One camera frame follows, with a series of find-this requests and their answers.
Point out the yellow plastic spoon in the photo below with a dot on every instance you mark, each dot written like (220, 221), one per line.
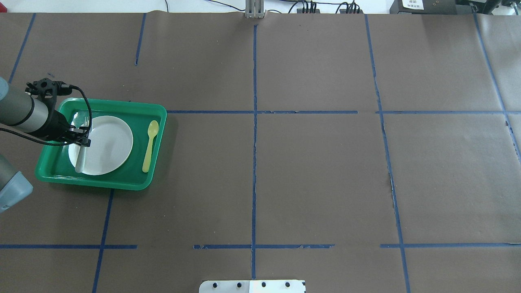
(152, 132)

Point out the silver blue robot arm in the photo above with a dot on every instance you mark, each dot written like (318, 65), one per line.
(31, 115)

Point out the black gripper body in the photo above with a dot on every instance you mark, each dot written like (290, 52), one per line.
(57, 124)

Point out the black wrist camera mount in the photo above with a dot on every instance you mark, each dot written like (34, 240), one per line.
(47, 90)

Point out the grey plastic fork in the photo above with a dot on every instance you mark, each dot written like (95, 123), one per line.
(77, 154)

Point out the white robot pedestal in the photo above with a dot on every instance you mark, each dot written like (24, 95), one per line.
(253, 286)

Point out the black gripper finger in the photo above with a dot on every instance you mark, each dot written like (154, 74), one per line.
(81, 130)
(83, 142)

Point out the white round plate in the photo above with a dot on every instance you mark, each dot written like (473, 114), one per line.
(111, 144)

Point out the aluminium frame post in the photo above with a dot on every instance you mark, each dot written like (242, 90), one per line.
(254, 9)

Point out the black mini computer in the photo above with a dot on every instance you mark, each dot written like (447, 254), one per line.
(429, 7)

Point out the green plastic tray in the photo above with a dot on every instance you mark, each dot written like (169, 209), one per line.
(54, 164)

